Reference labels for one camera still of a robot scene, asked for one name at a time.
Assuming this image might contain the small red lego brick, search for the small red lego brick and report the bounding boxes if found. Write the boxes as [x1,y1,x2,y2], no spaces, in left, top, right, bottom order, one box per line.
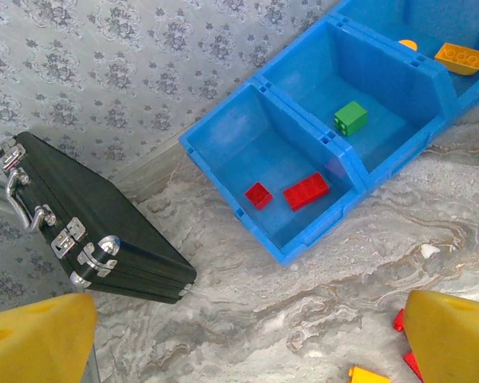
[244,182,273,211]

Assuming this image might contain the green square lego brick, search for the green square lego brick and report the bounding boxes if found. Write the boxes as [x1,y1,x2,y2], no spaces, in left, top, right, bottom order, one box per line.
[334,101,369,137]

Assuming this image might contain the black briefcase with metal latches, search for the black briefcase with metal latches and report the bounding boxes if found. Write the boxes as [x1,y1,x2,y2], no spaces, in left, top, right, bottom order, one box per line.
[0,131,198,306]

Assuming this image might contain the blue plastic bin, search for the blue plastic bin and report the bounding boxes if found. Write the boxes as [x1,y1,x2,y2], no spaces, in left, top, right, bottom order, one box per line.
[259,18,458,188]
[331,0,479,124]
[178,77,368,267]

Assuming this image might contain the red long lego brick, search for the red long lego brick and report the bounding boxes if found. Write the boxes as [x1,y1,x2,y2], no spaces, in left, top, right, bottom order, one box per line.
[283,172,331,212]

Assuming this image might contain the orange lego brick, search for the orange lego brick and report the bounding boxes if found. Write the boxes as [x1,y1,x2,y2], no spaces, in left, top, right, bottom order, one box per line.
[347,365,391,383]
[433,41,479,76]

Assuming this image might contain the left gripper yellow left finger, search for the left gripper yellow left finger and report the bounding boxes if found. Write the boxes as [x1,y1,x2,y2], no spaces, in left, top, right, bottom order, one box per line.
[0,293,99,383]

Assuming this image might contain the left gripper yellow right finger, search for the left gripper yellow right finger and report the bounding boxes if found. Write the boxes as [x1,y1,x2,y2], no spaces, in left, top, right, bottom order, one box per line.
[405,290,479,383]

